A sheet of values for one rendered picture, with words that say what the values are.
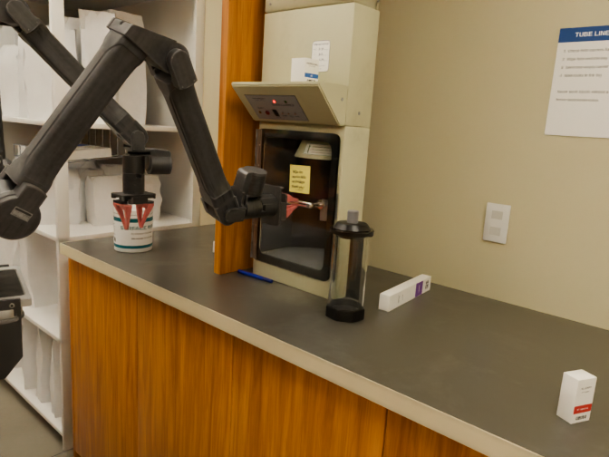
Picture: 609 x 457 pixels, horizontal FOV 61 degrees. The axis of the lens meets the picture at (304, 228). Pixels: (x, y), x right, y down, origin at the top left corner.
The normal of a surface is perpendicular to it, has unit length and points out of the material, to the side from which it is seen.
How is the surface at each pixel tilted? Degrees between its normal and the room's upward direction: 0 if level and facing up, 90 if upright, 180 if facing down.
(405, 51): 90
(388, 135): 90
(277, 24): 90
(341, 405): 90
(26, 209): 104
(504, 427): 0
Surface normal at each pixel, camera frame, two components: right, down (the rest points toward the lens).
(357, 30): 0.74, 0.18
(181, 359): -0.66, 0.11
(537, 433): 0.07, -0.98
